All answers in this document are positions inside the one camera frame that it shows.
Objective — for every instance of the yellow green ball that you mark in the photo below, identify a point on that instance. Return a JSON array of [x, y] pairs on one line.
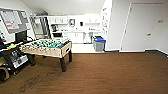
[[12, 45]]

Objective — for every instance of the white sink base cabinet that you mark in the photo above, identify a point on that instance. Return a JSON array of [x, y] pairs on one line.
[[76, 37]]

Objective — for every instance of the black coffee machine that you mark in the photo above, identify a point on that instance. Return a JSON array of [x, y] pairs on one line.
[[54, 28]]

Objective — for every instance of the grey bin blue lid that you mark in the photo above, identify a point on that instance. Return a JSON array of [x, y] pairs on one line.
[[100, 45]]

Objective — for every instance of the black built-in microwave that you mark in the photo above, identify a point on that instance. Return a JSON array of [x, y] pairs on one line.
[[57, 34]]

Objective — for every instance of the large colourful wall poster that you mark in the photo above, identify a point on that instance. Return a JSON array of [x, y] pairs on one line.
[[104, 18]]

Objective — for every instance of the white wall switch plate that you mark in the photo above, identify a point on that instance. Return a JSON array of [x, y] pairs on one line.
[[160, 21]]

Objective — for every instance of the white door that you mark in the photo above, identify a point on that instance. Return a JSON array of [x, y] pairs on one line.
[[136, 26]]

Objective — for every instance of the foosball gaming table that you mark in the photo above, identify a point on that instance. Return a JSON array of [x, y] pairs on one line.
[[50, 49]]

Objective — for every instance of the stainless steel refrigerator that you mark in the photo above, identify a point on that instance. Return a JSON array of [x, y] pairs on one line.
[[40, 26]]

